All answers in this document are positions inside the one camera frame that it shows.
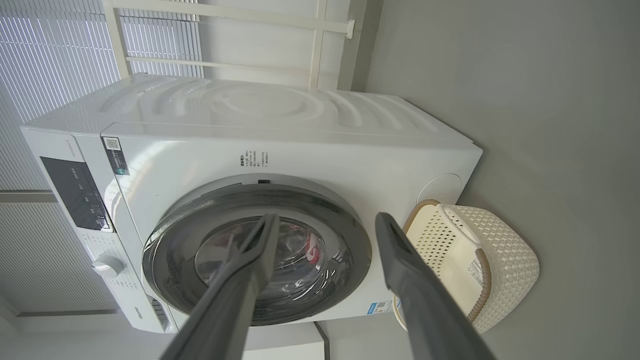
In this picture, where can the white window blinds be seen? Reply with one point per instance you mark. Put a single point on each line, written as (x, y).
(50, 50)
(45, 255)

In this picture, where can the blue energy label sticker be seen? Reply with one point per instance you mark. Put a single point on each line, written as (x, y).
(380, 307)

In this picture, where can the cream perforated laundry basket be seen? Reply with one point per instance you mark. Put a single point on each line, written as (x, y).
(505, 260)

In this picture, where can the round dark washer door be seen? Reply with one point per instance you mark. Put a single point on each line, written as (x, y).
(340, 225)

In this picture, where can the white front-load washing machine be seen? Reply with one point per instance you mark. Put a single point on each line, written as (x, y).
(350, 160)

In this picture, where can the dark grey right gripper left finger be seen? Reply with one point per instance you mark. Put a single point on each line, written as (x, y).
(235, 300)

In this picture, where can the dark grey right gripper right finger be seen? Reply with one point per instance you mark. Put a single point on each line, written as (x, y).
(425, 310)

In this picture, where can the white control knob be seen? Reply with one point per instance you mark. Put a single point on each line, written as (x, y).
(107, 266)

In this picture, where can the printed product label sticker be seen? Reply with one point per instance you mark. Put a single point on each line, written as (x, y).
(476, 274)

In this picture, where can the QR code sticker strip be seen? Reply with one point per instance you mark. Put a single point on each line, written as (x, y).
(115, 156)

